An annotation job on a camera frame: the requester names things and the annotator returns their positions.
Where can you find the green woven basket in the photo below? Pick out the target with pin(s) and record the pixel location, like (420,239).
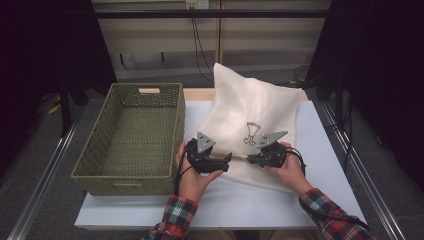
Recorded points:
(140,140)

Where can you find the beige vertical wall post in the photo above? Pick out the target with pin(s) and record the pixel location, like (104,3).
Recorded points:
(219,36)

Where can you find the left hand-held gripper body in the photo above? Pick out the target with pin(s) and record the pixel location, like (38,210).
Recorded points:
(205,143)

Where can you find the white wall socket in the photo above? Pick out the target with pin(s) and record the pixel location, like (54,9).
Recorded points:
(197,4)

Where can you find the cream pillowcase with line drawing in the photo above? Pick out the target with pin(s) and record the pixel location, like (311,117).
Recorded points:
(246,103)

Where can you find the person's left hand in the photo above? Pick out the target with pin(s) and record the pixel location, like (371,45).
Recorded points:
(191,183)

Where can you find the black metal stand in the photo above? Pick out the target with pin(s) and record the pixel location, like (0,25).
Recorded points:
(339,100)
(65,110)

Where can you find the dark curtain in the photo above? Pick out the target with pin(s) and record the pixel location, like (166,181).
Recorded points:
(43,50)
(383,66)

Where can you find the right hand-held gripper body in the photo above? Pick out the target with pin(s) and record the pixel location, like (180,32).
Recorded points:
(275,155)

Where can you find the person's right hand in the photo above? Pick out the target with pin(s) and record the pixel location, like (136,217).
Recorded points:
(291,173)

